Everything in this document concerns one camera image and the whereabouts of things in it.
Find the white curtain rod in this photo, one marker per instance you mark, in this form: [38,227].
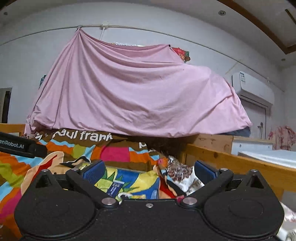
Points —
[105,27]

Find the white wall air conditioner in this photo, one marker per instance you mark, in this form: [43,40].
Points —
[252,90]

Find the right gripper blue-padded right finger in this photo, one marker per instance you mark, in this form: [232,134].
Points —
[214,182]

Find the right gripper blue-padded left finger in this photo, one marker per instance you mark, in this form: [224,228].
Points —
[83,181]

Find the white floral patterned cloth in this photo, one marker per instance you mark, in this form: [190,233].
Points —
[185,178]

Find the white cabinet top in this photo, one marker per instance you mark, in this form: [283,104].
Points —
[262,150]

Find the pink draped sheet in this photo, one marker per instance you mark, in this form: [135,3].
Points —
[135,91]

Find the colourful Paul Frank blanket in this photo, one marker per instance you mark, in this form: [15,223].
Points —
[18,172]

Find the floral hanging garment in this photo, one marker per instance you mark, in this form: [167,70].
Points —
[283,138]

